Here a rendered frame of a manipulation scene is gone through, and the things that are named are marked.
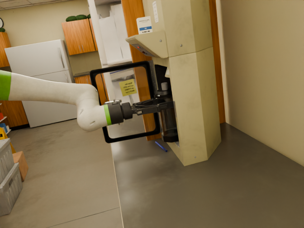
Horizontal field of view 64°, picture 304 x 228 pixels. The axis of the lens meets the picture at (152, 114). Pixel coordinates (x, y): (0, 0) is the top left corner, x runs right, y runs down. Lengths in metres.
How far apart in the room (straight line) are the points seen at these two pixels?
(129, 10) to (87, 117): 0.58
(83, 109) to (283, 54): 0.83
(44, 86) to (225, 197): 0.81
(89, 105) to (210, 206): 0.62
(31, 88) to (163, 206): 0.67
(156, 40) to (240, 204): 0.63
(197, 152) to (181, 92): 0.28
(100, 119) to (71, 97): 0.16
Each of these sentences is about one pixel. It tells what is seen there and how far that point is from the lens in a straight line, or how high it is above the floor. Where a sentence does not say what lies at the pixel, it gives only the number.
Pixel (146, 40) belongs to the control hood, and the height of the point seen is 1.48.
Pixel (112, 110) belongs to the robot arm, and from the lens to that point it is 1.05.
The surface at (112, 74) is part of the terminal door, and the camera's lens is 1.26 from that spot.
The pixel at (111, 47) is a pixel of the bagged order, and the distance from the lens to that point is 2.33.
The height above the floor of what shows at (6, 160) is 0.47.
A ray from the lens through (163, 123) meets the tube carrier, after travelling 1.12.
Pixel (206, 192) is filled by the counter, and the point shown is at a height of 0.94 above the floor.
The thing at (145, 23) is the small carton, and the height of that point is 1.55.
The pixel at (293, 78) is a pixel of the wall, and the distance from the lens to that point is 1.07.
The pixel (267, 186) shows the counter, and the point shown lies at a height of 0.94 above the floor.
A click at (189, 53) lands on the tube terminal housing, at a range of 0.99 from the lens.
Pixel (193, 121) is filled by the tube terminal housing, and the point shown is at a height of 1.13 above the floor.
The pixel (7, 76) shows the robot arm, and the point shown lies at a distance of 1.08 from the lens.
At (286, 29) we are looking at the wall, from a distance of 1.08.
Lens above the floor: 1.49
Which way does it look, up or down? 17 degrees down
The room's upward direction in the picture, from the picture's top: 10 degrees counter-clockwise
